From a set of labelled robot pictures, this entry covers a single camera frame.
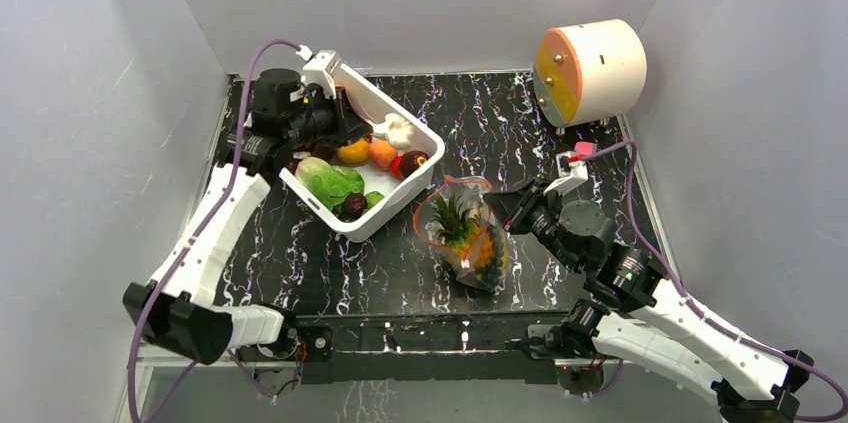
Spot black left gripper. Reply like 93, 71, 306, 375
286, 87, 374, 150

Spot red toy peach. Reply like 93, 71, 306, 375
369, 139, 399, 171

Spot orange toy pineapple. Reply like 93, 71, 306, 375
430, 193, 485, 268

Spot clear zip top bag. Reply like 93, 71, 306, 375
412, 176, 508, 293

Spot dark blue toy grapes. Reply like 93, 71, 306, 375
473, 226, 508, 292

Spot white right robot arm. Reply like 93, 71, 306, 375
483, 180, 813, 422

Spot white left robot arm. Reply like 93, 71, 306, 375
123, 68, 371, 365

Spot orange toy mango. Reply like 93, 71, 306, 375
336, 139, 370, 165

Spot white plastic bin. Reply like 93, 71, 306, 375
279, 63, 445, 243

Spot dark purple toy fruit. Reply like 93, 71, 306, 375
397, 150, 429, 179

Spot dark red toy mangosteen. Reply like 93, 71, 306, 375
340, 193, 369, 222

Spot pink eraser block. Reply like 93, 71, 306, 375
574, 141, 596, 156

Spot white cylinder drum toy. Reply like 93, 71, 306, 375
532, 19, 647, 133

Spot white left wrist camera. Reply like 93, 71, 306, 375
296, 45, 342, 99

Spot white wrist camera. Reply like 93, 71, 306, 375
544, 151, 588, 196
296, 45, 342, 99

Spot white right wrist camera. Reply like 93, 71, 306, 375
544, 151, 588, 196

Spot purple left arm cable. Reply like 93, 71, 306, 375
125, 38, 313, 423

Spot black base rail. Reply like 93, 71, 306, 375
251, 310, 637, 401

